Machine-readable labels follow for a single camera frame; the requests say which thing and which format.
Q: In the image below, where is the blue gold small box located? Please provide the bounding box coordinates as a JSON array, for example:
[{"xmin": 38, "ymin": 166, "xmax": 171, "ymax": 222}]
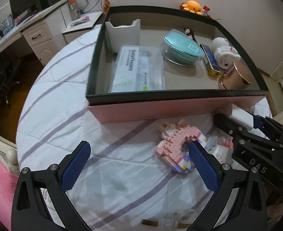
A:
[{"xmin": 200, "ymin": 44, "xmax": 221, "ymax": 78}]

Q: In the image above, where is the white bear figurine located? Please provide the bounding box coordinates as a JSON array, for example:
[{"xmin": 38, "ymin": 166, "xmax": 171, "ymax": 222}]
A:
[{"xmin": 210, "ymin": 37, "xmax": 241, "ymax": 69}]

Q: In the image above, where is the teal sponge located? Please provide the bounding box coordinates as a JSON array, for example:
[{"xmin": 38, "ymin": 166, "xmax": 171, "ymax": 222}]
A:
[{"xmin": 160, "ymin": 29, "xmax": 205, "ymax": 67}]

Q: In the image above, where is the black rhinestone hair clip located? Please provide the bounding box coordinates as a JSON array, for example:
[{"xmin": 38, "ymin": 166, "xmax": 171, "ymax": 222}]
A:
[{"xmin": 184, "ymin": 27, "xmax": 197, "ymax": 42}]

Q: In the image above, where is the white heart-shaped holder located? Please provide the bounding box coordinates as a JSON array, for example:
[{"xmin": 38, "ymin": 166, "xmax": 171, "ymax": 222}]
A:
[{"xmin": 105, "ymin": 19, "xmax": 141, "ymax": 53}]

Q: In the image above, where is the white pink block figure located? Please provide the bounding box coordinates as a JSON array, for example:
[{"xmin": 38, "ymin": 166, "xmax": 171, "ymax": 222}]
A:
[{"xmin": 207, "ymin": 136, "xmax": 234, "ymax": 165}]

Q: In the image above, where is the pink bed blanket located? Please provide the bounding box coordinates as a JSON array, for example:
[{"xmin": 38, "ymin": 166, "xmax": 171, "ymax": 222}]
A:
[{"xmin": 0, "ymin": 157, "xmax": 18, "ymax": 230}]

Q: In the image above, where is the rose gold round tin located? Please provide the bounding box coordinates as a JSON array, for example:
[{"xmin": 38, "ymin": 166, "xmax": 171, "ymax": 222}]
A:
[{"xmin": 218, "ymin": 60, "xmax": 254, "ymax": 90}]

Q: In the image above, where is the pink block unicorn figure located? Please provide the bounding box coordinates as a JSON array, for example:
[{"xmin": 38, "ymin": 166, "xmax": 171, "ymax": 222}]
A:
[{"xmin": 156, "ymin": 119, "xmax": 207, "ymax": 174}]

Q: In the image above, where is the clear glass perfume bottle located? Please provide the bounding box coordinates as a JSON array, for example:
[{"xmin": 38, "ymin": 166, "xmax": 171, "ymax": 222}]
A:
[{"xmin": 141, "ymin": 210, "xmax": 194, "ymax": 230}]

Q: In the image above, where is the white striped table cloth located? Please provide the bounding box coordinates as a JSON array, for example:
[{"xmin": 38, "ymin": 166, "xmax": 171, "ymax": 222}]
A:
[{"xmin": 16, "ymin": 29, "xmax": 212, "ymax": 230}]

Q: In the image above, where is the pink black storage box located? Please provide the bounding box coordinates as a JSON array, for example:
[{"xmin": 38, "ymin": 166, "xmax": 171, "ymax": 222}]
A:
[{"xmin": 86, "ymin": 5, "xmax": 268, "ymax": 123}]

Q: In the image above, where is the orange octopus plush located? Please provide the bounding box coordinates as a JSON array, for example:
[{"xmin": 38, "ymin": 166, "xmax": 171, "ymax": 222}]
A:
[{"xmin": 181, "ymin": 1, "xmax": 203, "ymax": 15}]

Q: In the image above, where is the black office chair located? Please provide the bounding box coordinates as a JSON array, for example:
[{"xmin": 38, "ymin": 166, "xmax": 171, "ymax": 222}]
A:
[{"xmin": 0, "ymin": 52, "xmax": 21, "ymax": 108}]

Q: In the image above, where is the orange snack bag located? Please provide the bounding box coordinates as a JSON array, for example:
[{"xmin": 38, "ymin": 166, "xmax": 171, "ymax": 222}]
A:
[{"xmin": 103, "ymin": 0, "xmax": 111, "ymax": 14}]

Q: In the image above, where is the white small side cabinet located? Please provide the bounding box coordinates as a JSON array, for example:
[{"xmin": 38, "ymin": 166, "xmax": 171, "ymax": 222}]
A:
[{"xmin": 63, "ymin": 12, "xmax": 103, "ymax": 44}]

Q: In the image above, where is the white computer desk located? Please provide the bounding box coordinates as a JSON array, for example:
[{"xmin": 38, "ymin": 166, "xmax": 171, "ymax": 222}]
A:
[{"xmin": 0, "ymin": 0, "xmax": 69, "ymax": 66}]

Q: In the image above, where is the orange lid water bottle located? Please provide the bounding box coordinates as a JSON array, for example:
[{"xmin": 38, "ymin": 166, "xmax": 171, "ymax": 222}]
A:
[{"xmin": 68, "ymin": 0, "xmax": 80, "ymax": 20}]

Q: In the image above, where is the black computer monitor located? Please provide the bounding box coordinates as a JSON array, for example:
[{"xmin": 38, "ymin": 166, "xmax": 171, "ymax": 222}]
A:
[{"xmin": 9, "ymin": 0, "xmax": 42, "ymax": 25}]

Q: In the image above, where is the white bed post knob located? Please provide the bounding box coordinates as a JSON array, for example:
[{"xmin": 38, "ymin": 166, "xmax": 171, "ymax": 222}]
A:
[{"xmin": 6, "ymin": 149, "xmax": 18, "ymax": 165}]

